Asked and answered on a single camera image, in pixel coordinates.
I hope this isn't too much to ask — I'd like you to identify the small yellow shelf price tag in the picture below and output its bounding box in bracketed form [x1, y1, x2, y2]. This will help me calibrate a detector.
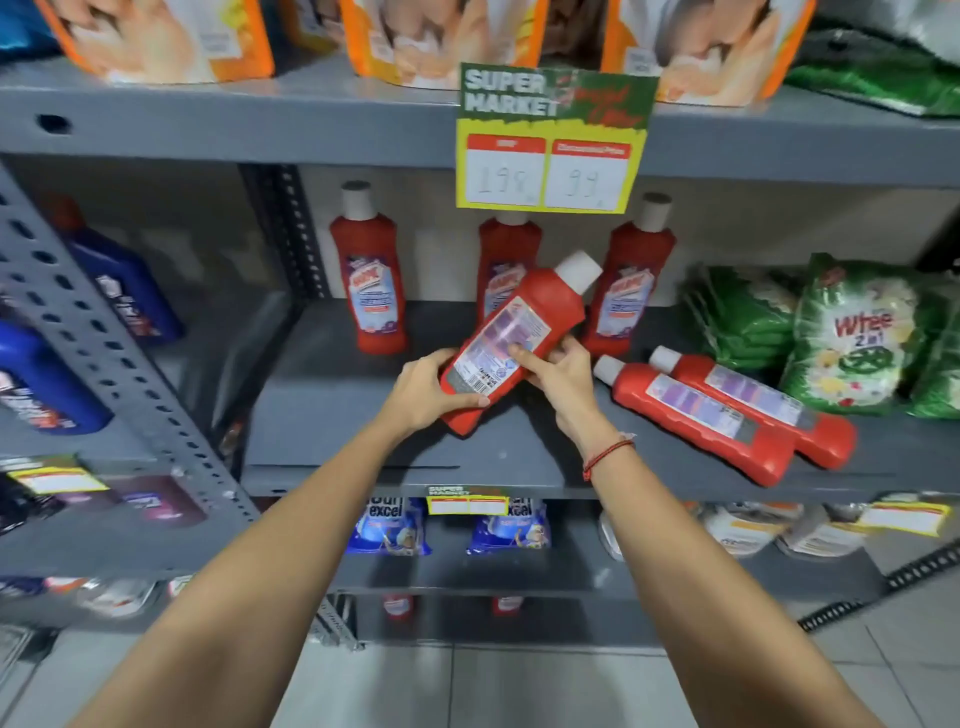
[425, 485, 513, 518]
[857, 499, 954, 539]
[6, 463, 112, 498]

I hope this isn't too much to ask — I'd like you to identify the grey perforated side shelf rack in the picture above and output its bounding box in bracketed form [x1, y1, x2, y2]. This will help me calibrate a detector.
[0, 161, 354, 650]

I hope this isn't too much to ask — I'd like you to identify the person's right forearm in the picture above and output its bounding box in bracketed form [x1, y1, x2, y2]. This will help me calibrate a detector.
[588, 437, 888, 728]

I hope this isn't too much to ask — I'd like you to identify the dark packet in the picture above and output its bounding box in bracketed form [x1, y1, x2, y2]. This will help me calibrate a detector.
[0, 471, 67, 535]

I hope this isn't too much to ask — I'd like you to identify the person's right hand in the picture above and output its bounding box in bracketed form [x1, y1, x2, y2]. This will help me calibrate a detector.
[508, 334, 628, 456]

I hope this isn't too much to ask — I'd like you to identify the blue detergent packet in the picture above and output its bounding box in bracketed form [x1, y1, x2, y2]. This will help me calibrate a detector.
[345, 495, 434, 558]
[467, 498, 554, 558]

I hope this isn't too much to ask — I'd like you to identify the blue cleaner bottle red cap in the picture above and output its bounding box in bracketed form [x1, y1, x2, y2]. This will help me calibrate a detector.
[43, 193, 186, 348]

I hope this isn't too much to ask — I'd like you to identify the stack of small green packets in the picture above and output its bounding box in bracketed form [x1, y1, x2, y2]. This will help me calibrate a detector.
[678, 262, 807, 378]

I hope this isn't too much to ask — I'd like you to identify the purple packet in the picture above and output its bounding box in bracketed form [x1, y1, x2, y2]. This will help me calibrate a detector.
[111, 474, 209, 528]

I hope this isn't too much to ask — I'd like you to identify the red cleaner bottle white cap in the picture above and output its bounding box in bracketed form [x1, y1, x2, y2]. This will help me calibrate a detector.
[476, 210, 543, 325]
[580, 192, 678, 360]
[592, 354, 798, 489]
[329, 180, 409, 356]
[648, 345, 858, 472]
[438, 249, 606, 438]

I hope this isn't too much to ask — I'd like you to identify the grey metal shelf rack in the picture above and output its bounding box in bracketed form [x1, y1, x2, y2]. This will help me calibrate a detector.
[0, 52, 960, 650]

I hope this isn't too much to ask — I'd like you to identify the white orange detergent packet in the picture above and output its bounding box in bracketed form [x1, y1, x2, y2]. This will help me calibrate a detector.
[775, 504, 876, 561]
[699, 501, 805, 559]
[597, 508, 628, 564]

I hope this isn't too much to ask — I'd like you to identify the large green detergent packet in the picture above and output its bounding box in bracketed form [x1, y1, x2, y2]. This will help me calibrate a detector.
[778, 252, 930, 418]
[906, 283, 960, 421]

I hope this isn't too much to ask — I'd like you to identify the large green yellow price sign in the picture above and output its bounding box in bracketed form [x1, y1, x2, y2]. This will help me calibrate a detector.
[454, 61, 660, 217]

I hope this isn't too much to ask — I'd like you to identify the red thread bracelet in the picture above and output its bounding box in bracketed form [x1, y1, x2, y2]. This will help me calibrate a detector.
[582, 432, 638, 483]

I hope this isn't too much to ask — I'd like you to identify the person's left forearm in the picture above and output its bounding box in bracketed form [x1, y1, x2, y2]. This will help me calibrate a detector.
[69, 408, 421, 728]

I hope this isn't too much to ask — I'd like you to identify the green detergent bag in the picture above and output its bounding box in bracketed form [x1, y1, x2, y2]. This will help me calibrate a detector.
[783, 28, 960, 119]

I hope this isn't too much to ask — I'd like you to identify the orange white detergent pouch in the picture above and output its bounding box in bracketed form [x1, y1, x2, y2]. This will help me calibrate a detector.
[33, 0, 276, 86]
[339, 0, 550, 92]
[599, 0, 818, 108]

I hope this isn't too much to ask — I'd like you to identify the person's left hand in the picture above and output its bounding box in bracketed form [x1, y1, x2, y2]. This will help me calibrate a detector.
[377, 348, 492, 440]

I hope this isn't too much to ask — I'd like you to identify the white red packet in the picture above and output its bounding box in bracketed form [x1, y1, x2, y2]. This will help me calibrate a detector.
[73, 576, 160, 621]

